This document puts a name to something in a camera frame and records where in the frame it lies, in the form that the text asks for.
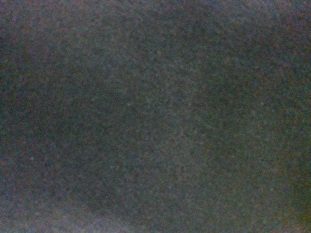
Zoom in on black tablecloth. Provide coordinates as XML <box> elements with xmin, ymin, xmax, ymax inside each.
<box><xmin>0</xmin><ymin>0</ymin><xmax>311</xmax><ymax>233</ymax></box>

